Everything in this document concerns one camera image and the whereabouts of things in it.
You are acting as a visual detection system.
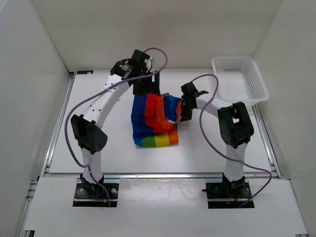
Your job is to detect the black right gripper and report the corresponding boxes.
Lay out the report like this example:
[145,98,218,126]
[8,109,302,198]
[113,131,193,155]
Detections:
[171,97,195,121]

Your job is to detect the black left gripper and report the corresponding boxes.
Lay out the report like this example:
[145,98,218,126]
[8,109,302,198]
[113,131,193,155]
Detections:
[133,70,160,97]

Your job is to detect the rainbow striped shorts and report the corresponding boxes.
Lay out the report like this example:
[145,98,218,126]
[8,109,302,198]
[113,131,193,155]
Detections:
[131,93,182,148]

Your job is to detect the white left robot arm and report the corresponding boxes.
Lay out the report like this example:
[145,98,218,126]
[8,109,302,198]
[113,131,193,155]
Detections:
[66,55,157,198]

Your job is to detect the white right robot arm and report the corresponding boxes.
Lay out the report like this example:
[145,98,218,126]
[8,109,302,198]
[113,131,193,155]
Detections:
[181,94,254,198]

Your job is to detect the white plastic mesh basket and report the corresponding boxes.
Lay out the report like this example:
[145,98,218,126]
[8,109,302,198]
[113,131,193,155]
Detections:
[211,56,269,107]

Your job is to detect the black label corner plate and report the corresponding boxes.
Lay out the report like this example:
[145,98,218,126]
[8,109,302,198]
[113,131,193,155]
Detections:
[77,70,94,75]

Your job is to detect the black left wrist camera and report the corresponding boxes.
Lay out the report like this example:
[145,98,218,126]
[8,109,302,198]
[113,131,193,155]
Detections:
[129,49,153,73]

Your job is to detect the aluminium right table rail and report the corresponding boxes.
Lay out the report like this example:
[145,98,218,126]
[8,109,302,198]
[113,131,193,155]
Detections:
[252,105,283,179]

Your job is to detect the aluminium table rail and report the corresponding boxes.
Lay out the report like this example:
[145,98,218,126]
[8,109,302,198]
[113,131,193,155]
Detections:
[252,105,283,179]
[37,71,76,178]
[43,172,269,179]

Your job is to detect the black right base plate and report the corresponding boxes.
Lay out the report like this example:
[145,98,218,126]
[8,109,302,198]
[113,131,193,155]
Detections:
[202,182,252,209]

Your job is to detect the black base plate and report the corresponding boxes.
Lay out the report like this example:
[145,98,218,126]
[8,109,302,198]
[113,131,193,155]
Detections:
[73,183,119,207]
[202,182,252,209]

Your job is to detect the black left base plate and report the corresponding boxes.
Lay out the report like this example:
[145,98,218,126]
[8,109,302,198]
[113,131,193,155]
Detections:
[73,183,119,207]

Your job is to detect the aluminium left table rail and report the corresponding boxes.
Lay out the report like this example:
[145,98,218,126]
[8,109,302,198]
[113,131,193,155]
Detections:
[37,71,76,178]

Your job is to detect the aluminium front table rail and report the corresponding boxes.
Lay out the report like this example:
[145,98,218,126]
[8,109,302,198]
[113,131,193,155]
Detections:
[43,172,269,179]

